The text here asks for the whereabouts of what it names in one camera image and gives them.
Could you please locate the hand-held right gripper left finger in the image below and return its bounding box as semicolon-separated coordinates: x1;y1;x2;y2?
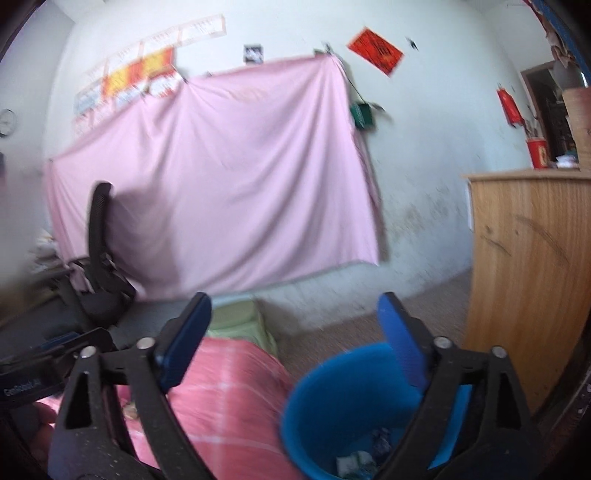
48;292;213;480

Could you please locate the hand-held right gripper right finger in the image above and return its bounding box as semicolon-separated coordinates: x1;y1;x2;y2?
378;292;541;480

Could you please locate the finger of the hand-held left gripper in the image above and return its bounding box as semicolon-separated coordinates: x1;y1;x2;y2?
39;327;117;357

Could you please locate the blue plastic basin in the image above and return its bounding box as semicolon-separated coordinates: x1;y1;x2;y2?
281;344;474;480

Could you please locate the green plastic stool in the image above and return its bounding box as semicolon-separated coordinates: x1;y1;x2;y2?
205;298;279;356

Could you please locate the pink plaid woven cloth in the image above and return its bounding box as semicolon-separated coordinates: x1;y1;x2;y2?
34;337;305;480

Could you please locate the black office chair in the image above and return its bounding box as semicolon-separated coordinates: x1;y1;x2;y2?
58;181;138;326

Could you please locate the wooden counter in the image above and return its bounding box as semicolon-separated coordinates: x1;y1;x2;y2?
463;168;591;415

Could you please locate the pink hanging sheet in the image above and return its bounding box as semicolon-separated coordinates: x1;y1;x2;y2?
46;54;382;301

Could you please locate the green hanging basket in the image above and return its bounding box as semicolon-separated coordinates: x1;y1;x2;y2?
349;102;376;133

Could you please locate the red cup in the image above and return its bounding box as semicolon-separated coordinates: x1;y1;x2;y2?
526;137;550;169

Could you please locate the red hanging bag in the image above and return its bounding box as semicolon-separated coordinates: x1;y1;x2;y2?
497;83;525;128

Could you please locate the wooden board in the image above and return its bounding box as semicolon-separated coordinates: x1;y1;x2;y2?
562;88;591;169

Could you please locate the red diamond paper decoration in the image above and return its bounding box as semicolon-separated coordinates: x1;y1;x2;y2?
347;28;404;77

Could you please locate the cartoon printed cloth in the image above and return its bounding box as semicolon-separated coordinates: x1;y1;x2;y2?
538;0;591;63

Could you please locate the wall calendar poster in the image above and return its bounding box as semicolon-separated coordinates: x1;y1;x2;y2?
71;14;227;137

